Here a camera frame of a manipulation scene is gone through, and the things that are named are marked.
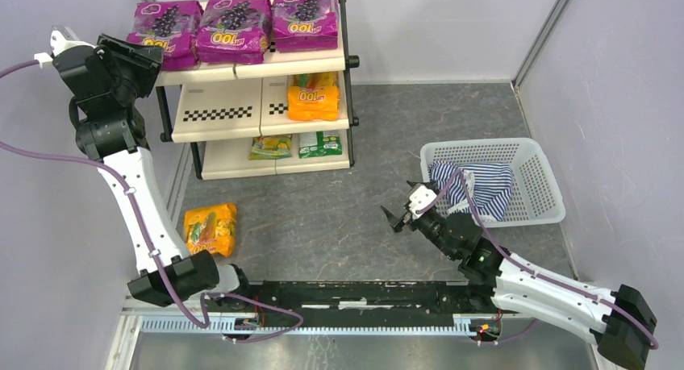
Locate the purple grape gummy bag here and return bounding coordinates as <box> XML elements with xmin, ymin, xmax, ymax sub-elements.
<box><xmin>196</xmin><ymin>0</ymin><xmax>273</xmax><ymax>64</ymax></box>
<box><xmin>127</xmin><ymin>0</ymin><xmax>203</xmax><ymax>71</ymax></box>

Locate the orange mango gummy bag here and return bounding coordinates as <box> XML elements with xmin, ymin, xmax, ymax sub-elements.
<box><xmin>286</xmin><ymin>72</ymin><xmax>340</xmax><ymax>121</ymax></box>
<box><xmin>183</xmin><ymin>202</ymin><xmax>237</xmax><ymax>258</ymax></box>

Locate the green Fox's spring tea bag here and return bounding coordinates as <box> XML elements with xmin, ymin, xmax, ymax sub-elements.
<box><xmin>249</xmin><ymin>135</ymin><xmax>292</xmax><ymax>160</ymax></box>

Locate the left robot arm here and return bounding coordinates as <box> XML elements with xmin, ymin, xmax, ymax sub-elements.
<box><xmin>50</xmin><ymin>27</ymin><xmax>219</xmax><ymax>307</ymax></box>

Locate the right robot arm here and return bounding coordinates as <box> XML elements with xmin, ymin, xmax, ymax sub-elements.
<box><xmin>382</xmin><ymin>182</ymin><xmax>659</xmax><ymax>369</ymax></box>

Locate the cream three-tier shelf rack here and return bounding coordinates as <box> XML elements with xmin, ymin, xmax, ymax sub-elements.
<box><xmin>154</xmin><ymin>0</ymin><xmax>359</xmax><ymax>180</ymax></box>

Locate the green Fox's bag on shelf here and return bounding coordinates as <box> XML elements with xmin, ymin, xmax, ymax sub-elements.
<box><xmin>298</xmin><ymin>131</ymin><xmax>343</xmax><ymax>159</ymax></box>

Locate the blue white striped cloth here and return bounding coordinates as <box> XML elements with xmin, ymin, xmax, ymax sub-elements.
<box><xmin>427</xmin><ymin>160</ymin><xmax>514</xmax><ymax>222</ymax></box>

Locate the white plastic laundry basket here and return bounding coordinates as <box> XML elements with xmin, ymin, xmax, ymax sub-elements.
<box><xmin>420</xmin><ymin>138</ymin><xmax>565</xmax><ymax>228</ymax></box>

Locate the purple gummy bag top right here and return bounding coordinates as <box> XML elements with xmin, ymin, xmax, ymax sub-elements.
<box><xmin>272</xmin><ymin>0</ymin><xmax>339</xmax><ymax>52</ymax></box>

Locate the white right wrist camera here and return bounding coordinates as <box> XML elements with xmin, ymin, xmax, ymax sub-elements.
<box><xmin>407</xmin><ymin>193</ymin><xmax>437</xmax><ymax>219</ymax></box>

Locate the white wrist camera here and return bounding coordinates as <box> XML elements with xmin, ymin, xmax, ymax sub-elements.
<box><xmin>407</xmin><ymin>193</ymin><xmax>437</xmax><ymax>219</ymax></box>
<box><xmin>34</xmin><ymin>25</ymin><xmax>92</xmax><ymax>68</ymax></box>

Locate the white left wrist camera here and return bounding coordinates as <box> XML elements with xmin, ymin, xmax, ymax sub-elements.
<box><xmin>34</xmin><ymin>25</ymin><xmax>92</xmax><ymax>68</ymax></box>

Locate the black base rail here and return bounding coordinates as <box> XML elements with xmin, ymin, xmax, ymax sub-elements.
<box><xmin>208</xmin><ymin>281</ymin><xmax>502</xmax><ymax>329</ymax></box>

